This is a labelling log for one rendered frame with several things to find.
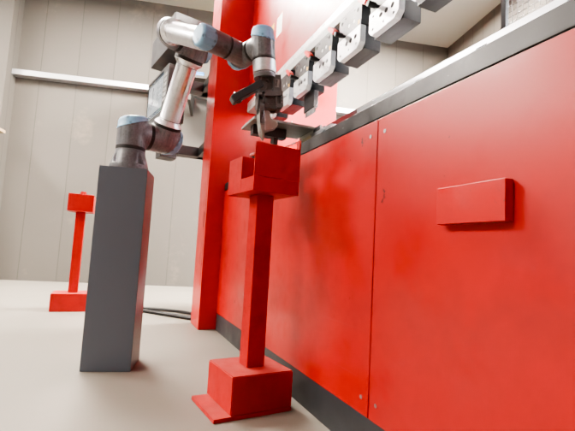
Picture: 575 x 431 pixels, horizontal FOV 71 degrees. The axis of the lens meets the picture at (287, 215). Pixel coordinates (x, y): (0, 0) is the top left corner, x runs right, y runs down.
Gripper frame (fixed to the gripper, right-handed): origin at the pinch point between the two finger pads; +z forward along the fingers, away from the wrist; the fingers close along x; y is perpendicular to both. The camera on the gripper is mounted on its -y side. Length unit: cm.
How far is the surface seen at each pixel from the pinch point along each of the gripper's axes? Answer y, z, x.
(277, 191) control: 3.7, 18.3, -5.8
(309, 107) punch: 28, -22, 40
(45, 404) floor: -66, 78, 4
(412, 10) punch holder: 43, -32, -22
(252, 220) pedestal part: -3.4, 26.8, 1.7
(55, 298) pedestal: -116, 71, 168
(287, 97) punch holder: 22, -31, 57
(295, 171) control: 10.2, 11.9, -3.6
